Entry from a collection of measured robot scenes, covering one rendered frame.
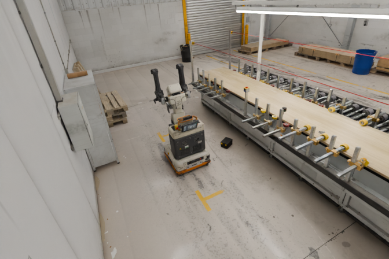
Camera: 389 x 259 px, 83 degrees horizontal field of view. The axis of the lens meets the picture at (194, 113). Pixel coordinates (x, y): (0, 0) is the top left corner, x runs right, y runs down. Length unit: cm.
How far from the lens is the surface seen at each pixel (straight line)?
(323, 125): 349
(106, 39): 993
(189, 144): 352
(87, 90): 363
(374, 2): 277
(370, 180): 312
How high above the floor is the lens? 260
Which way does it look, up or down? 28 degrees down
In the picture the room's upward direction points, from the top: 5 degrees counter-clockwise
